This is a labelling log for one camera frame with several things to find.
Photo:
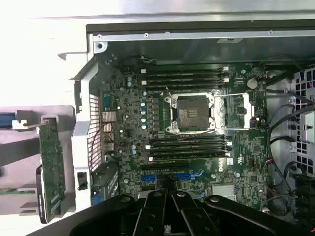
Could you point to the hard disk with blue carrier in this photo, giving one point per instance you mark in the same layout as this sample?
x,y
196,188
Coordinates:
x,y
6,120

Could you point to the open black PC case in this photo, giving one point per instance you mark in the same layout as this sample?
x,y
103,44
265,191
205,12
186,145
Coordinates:
x,y
172,49

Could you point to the green RAM stick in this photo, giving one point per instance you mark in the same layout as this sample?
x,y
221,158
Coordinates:
x,y
14,191

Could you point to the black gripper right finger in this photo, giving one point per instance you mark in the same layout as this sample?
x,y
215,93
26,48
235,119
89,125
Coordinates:
x,y
197,218

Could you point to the blue expansion slot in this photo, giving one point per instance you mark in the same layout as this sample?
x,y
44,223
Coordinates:
x,y
184,176

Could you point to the CPU socket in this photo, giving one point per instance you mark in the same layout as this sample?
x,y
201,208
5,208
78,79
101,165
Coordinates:
x,y
192,113

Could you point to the green motherboard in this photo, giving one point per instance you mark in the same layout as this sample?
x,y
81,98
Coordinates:
x,y
246,152

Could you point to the round coin battery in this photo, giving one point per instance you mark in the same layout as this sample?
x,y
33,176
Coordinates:
x,y
252,83

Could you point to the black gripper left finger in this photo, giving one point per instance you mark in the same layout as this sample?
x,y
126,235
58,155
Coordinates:
x,y
147,216

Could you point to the grey parts rack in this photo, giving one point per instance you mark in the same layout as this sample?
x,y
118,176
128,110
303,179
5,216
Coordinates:
x,y
61,110

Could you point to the silver chipset heatsink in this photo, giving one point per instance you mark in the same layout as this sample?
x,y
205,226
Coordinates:
x,y
223,191

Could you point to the black power connector bundle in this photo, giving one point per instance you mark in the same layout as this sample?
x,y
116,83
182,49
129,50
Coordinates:
x,y
305,191

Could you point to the perforated metal disk cage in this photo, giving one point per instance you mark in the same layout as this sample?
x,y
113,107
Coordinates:
x,y
307,127

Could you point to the metal socket cover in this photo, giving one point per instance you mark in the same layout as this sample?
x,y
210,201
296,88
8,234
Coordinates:
x,y
247,110

